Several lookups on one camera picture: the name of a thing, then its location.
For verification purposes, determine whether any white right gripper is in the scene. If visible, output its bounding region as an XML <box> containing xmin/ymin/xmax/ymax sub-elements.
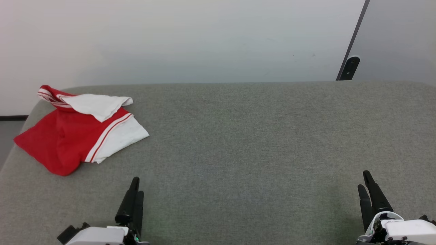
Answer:
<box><xmin>357</xmin><ymin>170</ymin><xmax>436</xmax><ymax>245</ymax></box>

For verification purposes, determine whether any grey partition post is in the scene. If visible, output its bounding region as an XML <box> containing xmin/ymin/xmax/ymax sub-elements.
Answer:
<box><xmin>336</xmin><ymin>0</ymin><xmax>371</xmax><ymax>81</ymax></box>

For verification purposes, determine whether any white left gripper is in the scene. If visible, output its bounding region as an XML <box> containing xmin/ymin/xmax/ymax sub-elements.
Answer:
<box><xmin>65</xmin><ymin>177</ymin><xmax>150</xmax><ymax>245</ymax></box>

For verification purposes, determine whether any black rounded wall bracket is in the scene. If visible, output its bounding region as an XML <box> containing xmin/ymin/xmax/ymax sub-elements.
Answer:
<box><xmin>340</xmin><ymin>56</ymin><xmax>361</xmax><ymax>81</ymax></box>

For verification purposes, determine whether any red and white jersey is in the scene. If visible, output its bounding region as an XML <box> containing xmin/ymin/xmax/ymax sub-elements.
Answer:
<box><xmin>14</xmin><ymin>85</ymin><xmax>150</xmax><ymax>176</ymax></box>

